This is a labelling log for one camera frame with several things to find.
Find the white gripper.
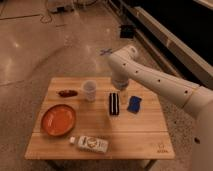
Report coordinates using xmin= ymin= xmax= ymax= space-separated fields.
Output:
xmin=111 ymin=78 xmax=129 ymax=104

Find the white ceramic cup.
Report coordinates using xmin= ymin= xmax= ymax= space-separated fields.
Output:
xmin=82 ymin=80 xmax=97 ymax=102

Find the orange ceramic bowl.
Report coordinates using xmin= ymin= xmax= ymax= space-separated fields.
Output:
xmin=41 ymin=104 xmax=76 ymax=136

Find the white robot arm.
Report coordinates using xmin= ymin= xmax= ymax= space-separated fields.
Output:
xmin=108 ymin=45 xmax=213 ymax=171

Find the black striped rectangular block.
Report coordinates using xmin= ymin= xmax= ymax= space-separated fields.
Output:
xmin=109 ymin=93 xmax=119 ymax=115

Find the blue sponge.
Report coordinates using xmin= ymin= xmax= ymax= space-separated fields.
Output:
xmin=127 ymin=96 xmax=142 ymax=113

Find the wooden folding table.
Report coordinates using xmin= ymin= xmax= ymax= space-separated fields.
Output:
xmin=25 ymin=77 xmax=175 ymax=160

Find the white labelled bottle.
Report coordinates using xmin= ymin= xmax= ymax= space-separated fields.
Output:
xmin=69 ymin=136 xmax=109 ymax=153

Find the black box on floor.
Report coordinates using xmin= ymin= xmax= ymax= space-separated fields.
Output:
xmin=120 ymin=25 xmax=135 ymax=38

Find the long white wall ledge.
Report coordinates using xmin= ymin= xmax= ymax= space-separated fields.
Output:
xmin=105 ymin=0 xmax=213 ymax=88

